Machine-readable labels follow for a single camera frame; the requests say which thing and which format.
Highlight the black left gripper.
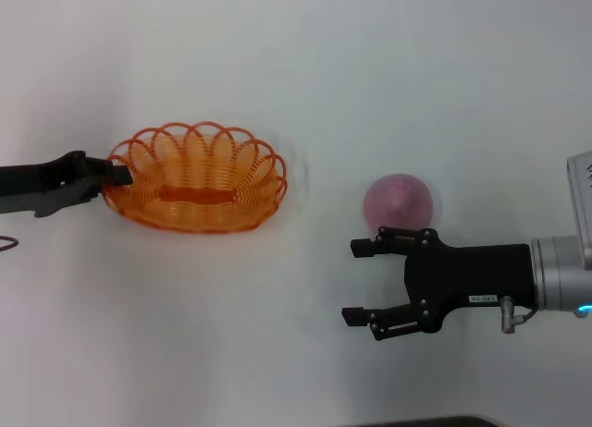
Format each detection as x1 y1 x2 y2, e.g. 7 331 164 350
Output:
0 151 135 218

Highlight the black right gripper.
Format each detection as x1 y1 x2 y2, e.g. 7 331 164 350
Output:
340 226 536 343

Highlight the pink peach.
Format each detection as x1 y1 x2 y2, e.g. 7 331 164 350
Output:
363 172 435 237

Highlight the orange plastic woven basket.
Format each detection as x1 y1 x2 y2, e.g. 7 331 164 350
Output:
101 120 289 235

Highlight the dark rounded robot base edge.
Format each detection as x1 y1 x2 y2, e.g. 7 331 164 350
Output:
351 415 500 427

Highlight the silver connector with thin cable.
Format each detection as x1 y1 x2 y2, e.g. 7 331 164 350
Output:
499 296 540 335

